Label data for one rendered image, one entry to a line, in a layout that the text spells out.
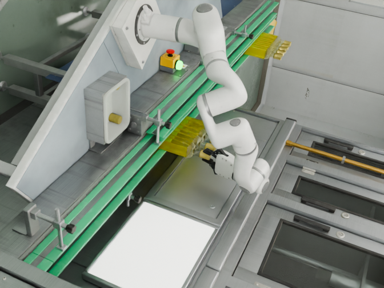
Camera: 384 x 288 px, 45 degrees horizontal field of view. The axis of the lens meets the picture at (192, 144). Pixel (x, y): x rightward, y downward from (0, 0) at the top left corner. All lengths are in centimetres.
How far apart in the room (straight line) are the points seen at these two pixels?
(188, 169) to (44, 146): 72
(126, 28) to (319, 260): 113
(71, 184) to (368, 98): 693
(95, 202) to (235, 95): 61
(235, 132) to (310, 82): 673
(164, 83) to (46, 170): 74
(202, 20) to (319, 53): 644
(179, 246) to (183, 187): 33
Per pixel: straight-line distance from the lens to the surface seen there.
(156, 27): 182
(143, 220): 184
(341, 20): 782
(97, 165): 180
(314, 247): 193
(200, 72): 232
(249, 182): 172
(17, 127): 244
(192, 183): 202
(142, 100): 201
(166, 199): 193
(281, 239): 192
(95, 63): 176
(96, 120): 177
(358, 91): 820
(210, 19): 167
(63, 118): 168
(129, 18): 179
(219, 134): 158
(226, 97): 157
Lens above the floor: 165
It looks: 17 degrees down
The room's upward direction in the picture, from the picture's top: 108 degrees clockwise
